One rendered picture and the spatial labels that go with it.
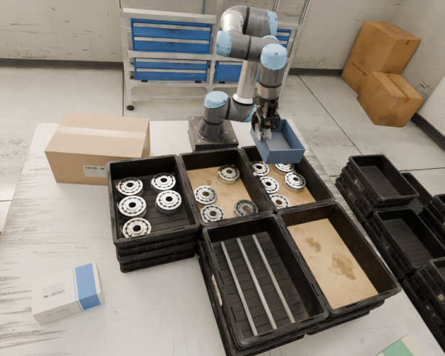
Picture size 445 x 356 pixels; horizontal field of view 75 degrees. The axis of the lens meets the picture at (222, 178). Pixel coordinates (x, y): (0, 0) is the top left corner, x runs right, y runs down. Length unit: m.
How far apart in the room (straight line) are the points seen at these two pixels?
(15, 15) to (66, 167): 2.72
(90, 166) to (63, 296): 0.57
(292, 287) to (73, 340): 0.75
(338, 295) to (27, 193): 1.37
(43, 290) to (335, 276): 1.02
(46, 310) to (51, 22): 3.25
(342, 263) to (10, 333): 1.17
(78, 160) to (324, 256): 1.11
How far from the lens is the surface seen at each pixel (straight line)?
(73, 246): 1.34
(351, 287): 1.24
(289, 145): 1.25
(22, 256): 1.38
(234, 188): 1.34
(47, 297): 1.16
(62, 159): 1.45
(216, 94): 1.56
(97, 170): 1.45
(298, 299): 1.13
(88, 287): 1.14
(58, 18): 3.91
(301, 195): 1.42
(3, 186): 2.70
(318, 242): 1.28
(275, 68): 0.94
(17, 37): 4.10
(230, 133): 1.69
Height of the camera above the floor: 1.80
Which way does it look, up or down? 45 degrees down
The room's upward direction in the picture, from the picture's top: 12 degrees clockwise
